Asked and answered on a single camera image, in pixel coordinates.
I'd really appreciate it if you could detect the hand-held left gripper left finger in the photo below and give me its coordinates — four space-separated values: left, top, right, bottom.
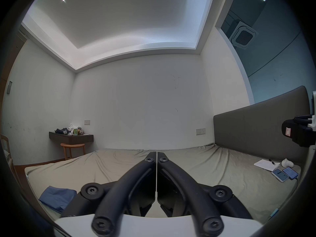
60 152 157 237

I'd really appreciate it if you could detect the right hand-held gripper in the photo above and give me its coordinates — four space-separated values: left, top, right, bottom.
281 90 316 148

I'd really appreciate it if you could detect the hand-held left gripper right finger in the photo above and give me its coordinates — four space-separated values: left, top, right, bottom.
157 152 253 237

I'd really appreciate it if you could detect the phone with blue case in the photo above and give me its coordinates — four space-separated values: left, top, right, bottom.
283 167 299 180

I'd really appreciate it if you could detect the bed with beige sheet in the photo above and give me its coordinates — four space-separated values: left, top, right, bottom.
24 143 302 224

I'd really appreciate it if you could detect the phone with white case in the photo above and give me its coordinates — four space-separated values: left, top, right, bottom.
272 168 289 183

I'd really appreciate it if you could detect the white paper sheet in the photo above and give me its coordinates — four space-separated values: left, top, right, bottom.
254 159 281 172

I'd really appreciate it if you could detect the grey padded headboard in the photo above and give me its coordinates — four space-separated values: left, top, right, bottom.
213 86 311 166

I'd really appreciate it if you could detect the round wooden stool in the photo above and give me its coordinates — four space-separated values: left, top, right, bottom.
60 143 85 160

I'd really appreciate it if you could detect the dark blue folded garment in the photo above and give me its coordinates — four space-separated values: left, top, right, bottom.
39 186 77 213

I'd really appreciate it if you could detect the wooden chair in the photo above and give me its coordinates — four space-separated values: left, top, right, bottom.
0 134 13 175

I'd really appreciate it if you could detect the dark wall shelf with clutter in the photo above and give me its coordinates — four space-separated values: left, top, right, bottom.
49 123 94 144

